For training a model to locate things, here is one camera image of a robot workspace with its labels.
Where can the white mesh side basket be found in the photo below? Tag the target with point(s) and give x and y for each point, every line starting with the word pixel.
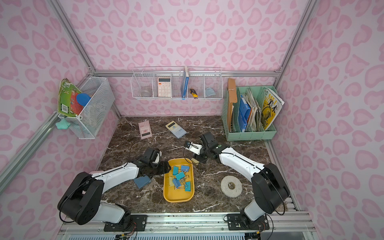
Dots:
pixel 88 123

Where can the green desk file organizer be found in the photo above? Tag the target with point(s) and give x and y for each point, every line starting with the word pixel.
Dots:
pixel 254 130

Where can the yellow plastic storage box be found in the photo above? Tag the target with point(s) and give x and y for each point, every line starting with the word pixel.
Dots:
pixel 179 195

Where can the yellow black small toy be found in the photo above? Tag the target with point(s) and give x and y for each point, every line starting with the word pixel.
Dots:
pixel 194 93

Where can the green snack package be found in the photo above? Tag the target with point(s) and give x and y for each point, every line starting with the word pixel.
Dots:
pixel 68 105

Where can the blue binder clip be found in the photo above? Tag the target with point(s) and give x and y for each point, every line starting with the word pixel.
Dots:
pixel 176 183
pixel 184 168

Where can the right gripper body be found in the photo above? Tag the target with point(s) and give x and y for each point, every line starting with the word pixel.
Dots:
pixel 201 154

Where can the yellow blue calculator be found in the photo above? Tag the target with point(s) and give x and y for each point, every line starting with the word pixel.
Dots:
pixel 176 129

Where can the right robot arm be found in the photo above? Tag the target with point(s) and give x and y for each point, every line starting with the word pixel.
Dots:
pixel 269 187

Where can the yellow magazine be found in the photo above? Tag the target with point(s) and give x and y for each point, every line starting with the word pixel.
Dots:
pixel 271 107

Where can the blue cup in basket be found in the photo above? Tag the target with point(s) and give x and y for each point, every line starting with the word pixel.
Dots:
pixel 209 92

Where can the white tape roll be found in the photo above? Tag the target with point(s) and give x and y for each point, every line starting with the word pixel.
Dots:
pixel 231 186

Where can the white orange calculator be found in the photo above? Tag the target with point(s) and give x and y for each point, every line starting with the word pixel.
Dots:
pixel 164 87

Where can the brown folder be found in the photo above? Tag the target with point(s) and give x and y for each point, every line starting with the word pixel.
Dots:
pixel 232 99

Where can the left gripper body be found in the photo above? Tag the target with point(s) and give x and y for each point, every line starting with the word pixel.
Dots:
pixel 162 168

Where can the mint star hook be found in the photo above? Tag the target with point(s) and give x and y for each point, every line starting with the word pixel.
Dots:
pixel 63 124

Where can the pink calculator on table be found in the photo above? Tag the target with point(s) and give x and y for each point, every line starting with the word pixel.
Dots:
pixel 145 130

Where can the blue folder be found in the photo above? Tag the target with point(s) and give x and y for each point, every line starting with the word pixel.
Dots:
pixel 244 113

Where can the blue round disc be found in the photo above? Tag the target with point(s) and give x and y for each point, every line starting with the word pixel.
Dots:
pixel 83 99

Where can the white wire wall basket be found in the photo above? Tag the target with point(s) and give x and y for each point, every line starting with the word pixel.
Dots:
pixel 200 79

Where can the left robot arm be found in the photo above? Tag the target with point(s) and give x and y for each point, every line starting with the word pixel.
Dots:
pixel 82 202

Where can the blue notebook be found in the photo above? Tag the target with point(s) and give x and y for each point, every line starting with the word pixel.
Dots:
pixel 142 181

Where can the clear cup in basket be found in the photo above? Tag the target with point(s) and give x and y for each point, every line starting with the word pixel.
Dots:
pixel 146 92

